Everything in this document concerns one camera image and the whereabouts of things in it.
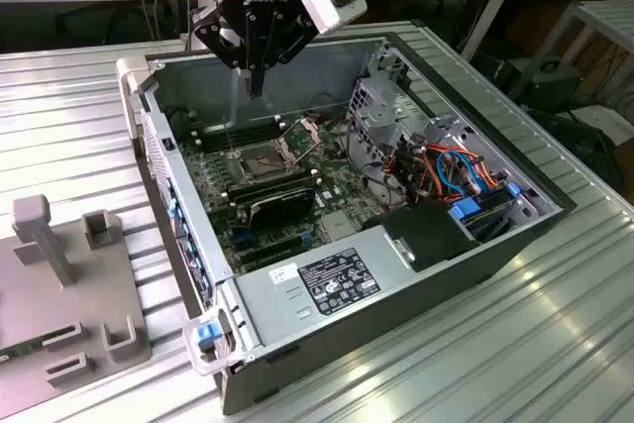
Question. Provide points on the black RAM slot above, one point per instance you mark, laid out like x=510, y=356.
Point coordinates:
x=267, y=179
x=239, y=130
x=273, y=193
x=243, y=141
x=269, y=184
x=241, y=136
x=237, y=125
x=271, y=188

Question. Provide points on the silver power supply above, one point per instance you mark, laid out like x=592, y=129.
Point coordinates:
x=277, y=304

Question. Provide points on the thin metal locking lever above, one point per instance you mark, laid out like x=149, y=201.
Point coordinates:
x=228, y=136

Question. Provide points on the blue disk carrier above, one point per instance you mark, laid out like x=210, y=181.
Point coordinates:
x=465, y=210

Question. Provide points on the blue case latch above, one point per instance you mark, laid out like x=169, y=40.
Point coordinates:
x=208, y=334

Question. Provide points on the black equipment box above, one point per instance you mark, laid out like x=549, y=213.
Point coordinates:
x=555, y=81

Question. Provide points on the black plastic shroud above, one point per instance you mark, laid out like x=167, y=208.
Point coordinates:
x=426, y=235

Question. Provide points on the black expansion slot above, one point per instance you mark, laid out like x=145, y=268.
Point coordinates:
x=272, y=250

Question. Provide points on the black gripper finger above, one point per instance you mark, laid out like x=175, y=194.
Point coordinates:
x=205, y=29
x=297, y=39

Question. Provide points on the silver chipset heatsink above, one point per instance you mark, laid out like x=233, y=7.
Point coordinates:
x=339, y=227

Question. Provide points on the green motherboard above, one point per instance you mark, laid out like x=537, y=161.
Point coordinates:
x=337, y=175

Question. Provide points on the black expansion card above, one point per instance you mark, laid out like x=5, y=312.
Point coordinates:
x=282, y=210

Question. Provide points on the CPU socket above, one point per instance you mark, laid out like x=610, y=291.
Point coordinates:
x=257, y=165

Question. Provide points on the open black PC case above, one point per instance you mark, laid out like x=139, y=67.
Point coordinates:
x=317, y=81

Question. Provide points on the grey parts rack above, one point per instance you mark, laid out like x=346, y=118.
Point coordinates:
x=99, y=304

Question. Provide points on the silver drive cage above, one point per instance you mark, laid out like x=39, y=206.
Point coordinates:
x=376, y=121

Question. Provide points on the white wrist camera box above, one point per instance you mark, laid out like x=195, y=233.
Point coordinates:
x=322, y=7

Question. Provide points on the grey metal frame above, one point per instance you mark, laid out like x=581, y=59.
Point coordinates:
x=569, y=22

